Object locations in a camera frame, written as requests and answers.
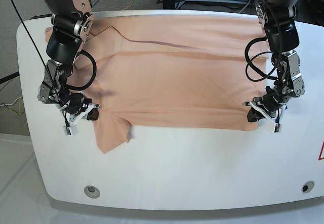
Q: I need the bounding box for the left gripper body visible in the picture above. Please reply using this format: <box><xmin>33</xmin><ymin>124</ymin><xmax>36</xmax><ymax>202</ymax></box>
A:
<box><xmin>243</xmin><ymin>86</ymin><xmax>288</xmax><ymax>125</ymax></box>

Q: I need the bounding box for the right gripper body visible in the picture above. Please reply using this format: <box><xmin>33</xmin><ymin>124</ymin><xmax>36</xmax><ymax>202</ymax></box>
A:
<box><xmin>58</xmin><ymin>93</ymin><xmax>101</xmax><ymax>126</ymax></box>

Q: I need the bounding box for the peach pink T-shirt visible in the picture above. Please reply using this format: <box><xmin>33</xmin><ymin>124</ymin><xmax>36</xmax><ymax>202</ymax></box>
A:
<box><xmin>44</xmin><ymin>16</ymin><xmax>269</xmax><ymax>155</ymax></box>

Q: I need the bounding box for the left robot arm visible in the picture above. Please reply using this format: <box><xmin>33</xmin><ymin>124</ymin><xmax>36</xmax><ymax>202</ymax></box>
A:
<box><xmin>244</xmin><ymin>0</ymin><xmax>305</xmax><ymax>132</ymax></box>

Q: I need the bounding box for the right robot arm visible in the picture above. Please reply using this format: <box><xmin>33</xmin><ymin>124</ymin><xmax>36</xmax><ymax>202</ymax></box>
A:
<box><xmin>37</xmin><ymin>0</ymin><xmax>100</xmax><ymax>129</ymax></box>

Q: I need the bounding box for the black bar at left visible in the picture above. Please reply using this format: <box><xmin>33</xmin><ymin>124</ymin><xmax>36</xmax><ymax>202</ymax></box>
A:
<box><xmin>0</xmin><ymin>71</ymin><xmax>20</xmax><ymax>84</ymax></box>

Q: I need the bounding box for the red triangle sticker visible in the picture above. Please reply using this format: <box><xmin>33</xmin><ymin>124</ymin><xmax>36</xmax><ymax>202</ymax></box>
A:
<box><xmin>318</xmin><ymin>142</ymin><xmax>324</xmax><ymax>160</ymax></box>

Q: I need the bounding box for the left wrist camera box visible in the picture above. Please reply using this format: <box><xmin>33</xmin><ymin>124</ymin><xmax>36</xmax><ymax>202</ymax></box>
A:
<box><xmin>274</xmin><ymin>123</ymin><xmax>281</xmax><ymax>133</ymax></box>

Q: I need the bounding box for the yellow floor cable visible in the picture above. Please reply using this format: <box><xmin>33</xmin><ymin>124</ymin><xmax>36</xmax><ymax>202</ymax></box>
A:
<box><xmin>0</xmin><ymin>97</ymin><xmax>23</xmax><ymax>117</ymax></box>

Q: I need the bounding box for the white cable at left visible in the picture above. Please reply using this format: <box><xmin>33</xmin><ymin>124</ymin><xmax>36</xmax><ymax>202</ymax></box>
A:
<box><xmin>0</xmin><ymin>96</ymin><xmax>23</xmax><ymax>108</ymax></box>

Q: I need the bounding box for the left table cable grommet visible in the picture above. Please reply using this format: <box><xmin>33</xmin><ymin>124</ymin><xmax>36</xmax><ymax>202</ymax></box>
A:
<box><xmin>84</xmin><ymin>186</ymin><xmax>100</xmax><ymax>199</ymax></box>

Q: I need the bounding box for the table cable grommet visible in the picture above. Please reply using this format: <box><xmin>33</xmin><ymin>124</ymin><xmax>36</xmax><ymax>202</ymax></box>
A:
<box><xmin>301</xmin><ymin>181</ymin><xmax>315</xmax><ymax>193</ymax></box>
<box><xmin>84</xmin><ymin>186</ymin><xmax>100</xmax><ymax>199</ymax></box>

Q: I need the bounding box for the right table cable grommet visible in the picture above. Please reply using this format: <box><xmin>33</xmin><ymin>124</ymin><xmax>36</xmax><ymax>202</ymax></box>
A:
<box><xmin>301</xmin><ymin>181</ymin><xmax>315</xmax><ymax>193</ymax></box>

